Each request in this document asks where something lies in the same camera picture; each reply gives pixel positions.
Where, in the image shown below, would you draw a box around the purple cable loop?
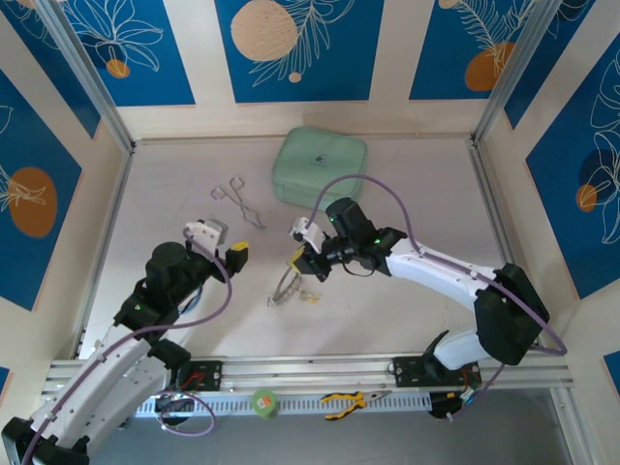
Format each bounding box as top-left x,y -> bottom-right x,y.
157,390 -> 215,440

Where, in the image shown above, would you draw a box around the yellow handled pliers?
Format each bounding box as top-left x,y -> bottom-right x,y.
320,388 -> 393,420

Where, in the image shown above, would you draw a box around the grey slotted cable duct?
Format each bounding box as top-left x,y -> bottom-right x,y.
135,390 -> 432,418

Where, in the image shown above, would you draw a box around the green tape roll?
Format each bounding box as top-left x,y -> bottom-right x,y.
250,387 -> 278,420

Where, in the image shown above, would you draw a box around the metal wire tongs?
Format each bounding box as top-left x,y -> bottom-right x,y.
210,176 -> 267,232

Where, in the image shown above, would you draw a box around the aluminium frame post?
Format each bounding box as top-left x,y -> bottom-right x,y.
472,0 -> 571,146
33,0 -> 137,152

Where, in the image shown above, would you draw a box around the long aluminium mounting rail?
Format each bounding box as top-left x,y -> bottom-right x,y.
41,356 -> 575,396

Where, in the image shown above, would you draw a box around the mint green zipper case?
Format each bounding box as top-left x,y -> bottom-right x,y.
270,126 -> 369,216

